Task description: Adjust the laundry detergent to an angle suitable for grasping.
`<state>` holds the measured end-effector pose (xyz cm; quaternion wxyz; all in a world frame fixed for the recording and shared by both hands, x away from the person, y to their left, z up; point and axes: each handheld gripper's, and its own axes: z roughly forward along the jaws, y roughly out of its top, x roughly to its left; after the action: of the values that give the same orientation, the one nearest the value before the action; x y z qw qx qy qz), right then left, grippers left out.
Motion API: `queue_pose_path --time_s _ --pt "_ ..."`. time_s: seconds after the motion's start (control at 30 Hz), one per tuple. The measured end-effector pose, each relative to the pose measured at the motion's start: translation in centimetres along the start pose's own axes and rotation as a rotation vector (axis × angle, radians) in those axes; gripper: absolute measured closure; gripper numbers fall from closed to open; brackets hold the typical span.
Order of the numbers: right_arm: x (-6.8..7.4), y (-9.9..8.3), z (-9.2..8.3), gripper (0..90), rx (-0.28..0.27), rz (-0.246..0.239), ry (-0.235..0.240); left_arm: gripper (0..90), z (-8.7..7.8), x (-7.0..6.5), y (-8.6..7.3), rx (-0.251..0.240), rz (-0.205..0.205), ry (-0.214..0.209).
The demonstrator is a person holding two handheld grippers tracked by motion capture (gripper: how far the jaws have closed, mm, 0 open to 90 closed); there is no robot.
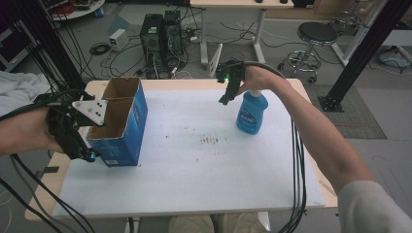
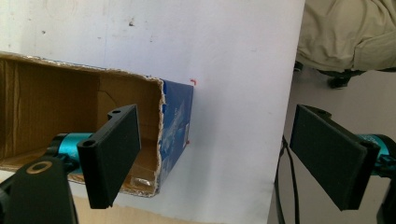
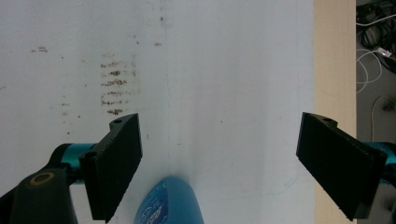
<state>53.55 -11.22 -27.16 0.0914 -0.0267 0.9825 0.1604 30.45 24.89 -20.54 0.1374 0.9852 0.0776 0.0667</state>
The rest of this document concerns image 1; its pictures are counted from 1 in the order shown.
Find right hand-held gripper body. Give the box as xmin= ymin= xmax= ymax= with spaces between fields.
xmin=215 ymin=59 xmax=247 ymax=95

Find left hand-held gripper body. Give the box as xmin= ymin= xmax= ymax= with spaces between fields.
xmin=45 ymin=92 xmax=109 ymax=163

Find blue spray bottle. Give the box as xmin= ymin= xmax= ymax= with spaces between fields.
xmin=235 ymin=89 xmax=269 ymax=136

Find blue cardboard box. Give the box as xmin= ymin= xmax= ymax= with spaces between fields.
xmin=85 ymin=76 xmax=149 ymax=168

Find person's right hand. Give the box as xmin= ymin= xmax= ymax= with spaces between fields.
xmin=236 ymin=65 xmax=288 ymax=97

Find person's left hand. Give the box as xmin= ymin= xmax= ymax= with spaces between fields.
xmin=6 ymin=106 xmax=64 ymax=155

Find wooden table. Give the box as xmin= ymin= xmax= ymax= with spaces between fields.
xmin=24 ymin=78 xmax=338 ymax=221

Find white cloth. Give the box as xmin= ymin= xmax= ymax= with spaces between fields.
xmin=0 ymin=70 xmax=53 ymax=117

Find black computer tower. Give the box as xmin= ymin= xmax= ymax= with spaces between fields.
xmin=162 ymin=10 xmax=185 ymax=67
xmin=139 ymin=13 xmax=165 ymax=81

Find white-legged wooden desk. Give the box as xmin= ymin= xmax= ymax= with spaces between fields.
xmin=189 ymin=0 xmax=295 ymax=79

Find white table sheet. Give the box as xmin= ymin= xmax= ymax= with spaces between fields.
xmin=51 ymin=88 xmax=326 ymax=217

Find black metal stand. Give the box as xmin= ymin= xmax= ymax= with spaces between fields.
xmin=317 ymin=0 xmax=412 ymax=114
xmin=13 ymin=0 xmax=87 ymax=95

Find black round stool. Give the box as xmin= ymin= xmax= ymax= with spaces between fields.
xmin=277 ymin=20 xmax=340 ymax=85

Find small white box device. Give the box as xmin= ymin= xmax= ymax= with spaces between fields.
xmin=108 ymin=27 xmax=129 ymax=52

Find round white table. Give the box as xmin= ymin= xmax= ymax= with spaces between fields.
xmin=42 ymin=0 xmax=107 ymax=22

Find grey floor mat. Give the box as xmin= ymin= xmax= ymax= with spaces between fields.
xmin=303 ymin=83 xmax=389 ymax=141

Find chrome stool base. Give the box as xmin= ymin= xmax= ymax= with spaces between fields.
xmin=326 ymin=9 xmax=363 ymax=32

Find person's legs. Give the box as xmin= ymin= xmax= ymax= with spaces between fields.
xmin=167 ymin=212 xmax=262 ymax=233

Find grey cable hose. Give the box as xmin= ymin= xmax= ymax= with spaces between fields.
xmin=242 ymin=60 xmax=287 ymax=80

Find black cable bundle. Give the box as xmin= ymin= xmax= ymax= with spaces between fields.
xmin=277 ymin=118 xmax=308 ymax=233
xmin=0 ymin=88 xmax=97 ymax=233

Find coiled black cable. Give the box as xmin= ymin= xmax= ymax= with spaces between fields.
xmin=88 ymin=41 xmax=112 ymax=56

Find white metal frame leg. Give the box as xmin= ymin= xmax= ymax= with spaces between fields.
xmin=329 ymin=0 xmax=390 ymax=68

